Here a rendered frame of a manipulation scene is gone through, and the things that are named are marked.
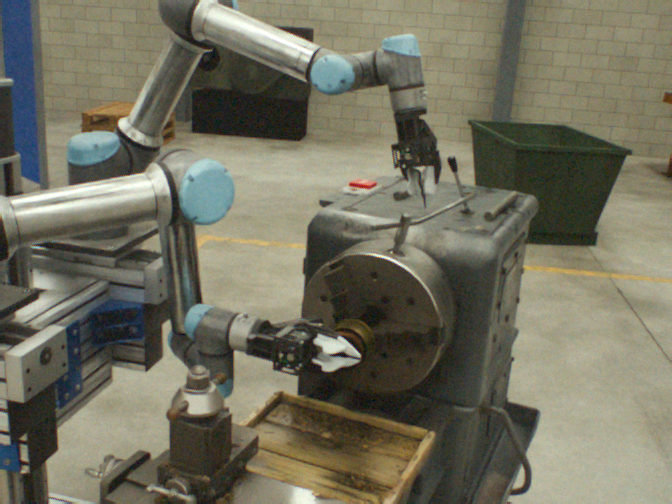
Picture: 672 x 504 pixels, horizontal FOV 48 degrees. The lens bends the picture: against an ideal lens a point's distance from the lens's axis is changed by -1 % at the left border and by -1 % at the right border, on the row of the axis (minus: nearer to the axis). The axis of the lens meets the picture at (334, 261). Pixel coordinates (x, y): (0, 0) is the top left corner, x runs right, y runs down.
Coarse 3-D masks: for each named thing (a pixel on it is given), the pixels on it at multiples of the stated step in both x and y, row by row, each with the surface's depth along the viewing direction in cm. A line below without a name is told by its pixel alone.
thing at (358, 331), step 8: (344, 320) 149; (352, 320) 148; (360, 320) 148; (336, 328) 147; (344, 328) 146; (352, 328) 145; (360, 328) 146; (368, 328) 147; (344, 336) 143; (352, 336) 143; (360, 336) 145; (368, 336) 146; (352, 344) 143; (360, 344) 143; (368, 344) 146; (336, 352) 148; (344, 352) 150; (360, 352) 143; (368, 352) 146; (360, 360) 144; (344, 368) 145; (352, 368) 144
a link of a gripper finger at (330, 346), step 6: (318, 336) 143; (324, 336) 143; (318, 342) 142; (324, 342) 142; (330, 342) 142; (336, 342) 142; (342, 342) 141; (324, 348) 139; (330, 348) 140; (336, 348) 140; (342, 348) 140; (348, 348) 141; (354, 348) 141; (330, 354) 138; (348, 354) 142; (354, 354) 141
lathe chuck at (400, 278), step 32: (352, 256) 154; (384, 256) 151; (416, 256) 157; (320, 288) 159; (384, 288) 153; (416, 288) 150; (416, 320) 152; (448, 320) 155; (384, 352) 157; (416, 352) 154; (352, 384) 162; (384, 384) 159; (416, 384) 156
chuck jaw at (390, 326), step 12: (384, 324) 152; (396, 324) 152; (408, 324) 152; (384, 336) 148; (396, 336) 148; (408, 336) 149; (420, 336) 148; (432, 336) 152; (384, 348) 148; (396, 348) 149; (408, 348) 150; (420, 348) 149
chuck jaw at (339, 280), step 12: (336, 264) 156; (324, 276) 153; (336, 276) 152; (348, 276) 154; (336, 288) 153; (348, 288) 152; (336, 300) 151; (348, 300) 150; (360, 300) 154; (336, 312) 151; (348, 312) 149; (360, 312) 152
